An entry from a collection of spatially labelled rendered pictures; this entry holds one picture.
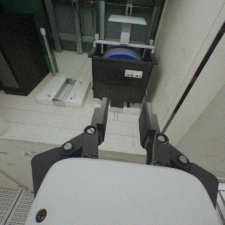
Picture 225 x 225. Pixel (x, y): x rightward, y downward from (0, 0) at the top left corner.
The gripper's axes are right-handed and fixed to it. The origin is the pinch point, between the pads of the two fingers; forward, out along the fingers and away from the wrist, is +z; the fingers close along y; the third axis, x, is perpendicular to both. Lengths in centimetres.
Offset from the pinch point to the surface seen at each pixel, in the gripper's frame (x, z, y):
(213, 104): -3.0, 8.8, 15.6
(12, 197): -119, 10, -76
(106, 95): -22.3, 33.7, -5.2
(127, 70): -10.5, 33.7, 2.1
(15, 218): -119, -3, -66
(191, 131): -10.5, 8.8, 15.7
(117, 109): -29.8, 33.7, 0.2
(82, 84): -29, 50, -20
